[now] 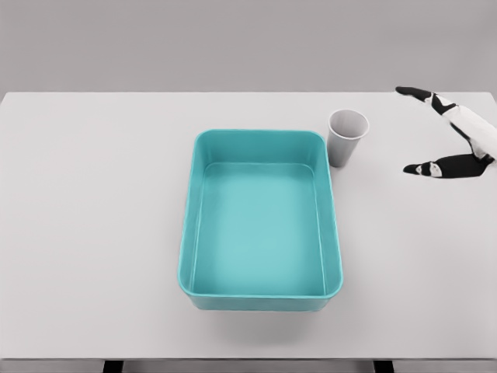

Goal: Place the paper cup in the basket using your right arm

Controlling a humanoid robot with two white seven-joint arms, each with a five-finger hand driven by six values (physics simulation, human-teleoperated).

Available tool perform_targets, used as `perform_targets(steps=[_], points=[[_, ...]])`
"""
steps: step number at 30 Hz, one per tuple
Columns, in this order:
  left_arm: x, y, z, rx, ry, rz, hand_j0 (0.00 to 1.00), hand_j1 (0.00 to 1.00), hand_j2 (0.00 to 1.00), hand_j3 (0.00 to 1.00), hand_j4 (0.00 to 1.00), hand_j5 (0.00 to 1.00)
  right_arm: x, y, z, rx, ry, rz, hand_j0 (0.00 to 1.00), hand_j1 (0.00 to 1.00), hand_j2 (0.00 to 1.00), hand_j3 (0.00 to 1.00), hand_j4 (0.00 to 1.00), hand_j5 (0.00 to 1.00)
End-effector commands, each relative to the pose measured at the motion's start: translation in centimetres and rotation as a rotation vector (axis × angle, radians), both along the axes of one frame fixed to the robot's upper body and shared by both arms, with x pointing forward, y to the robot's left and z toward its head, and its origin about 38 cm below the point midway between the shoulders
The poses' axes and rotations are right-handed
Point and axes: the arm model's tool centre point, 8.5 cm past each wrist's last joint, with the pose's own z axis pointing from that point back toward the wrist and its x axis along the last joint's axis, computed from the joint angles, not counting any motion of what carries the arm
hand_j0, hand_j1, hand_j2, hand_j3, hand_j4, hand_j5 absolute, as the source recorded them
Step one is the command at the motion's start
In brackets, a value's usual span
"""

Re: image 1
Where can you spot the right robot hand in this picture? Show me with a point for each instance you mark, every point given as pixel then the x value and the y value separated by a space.
pixel 471 124

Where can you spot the white paper cup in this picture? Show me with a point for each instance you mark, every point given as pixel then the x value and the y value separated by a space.
pixel 343 145

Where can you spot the teal rectangular basket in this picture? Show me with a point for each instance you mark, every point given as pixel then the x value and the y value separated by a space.
pixel 258 233

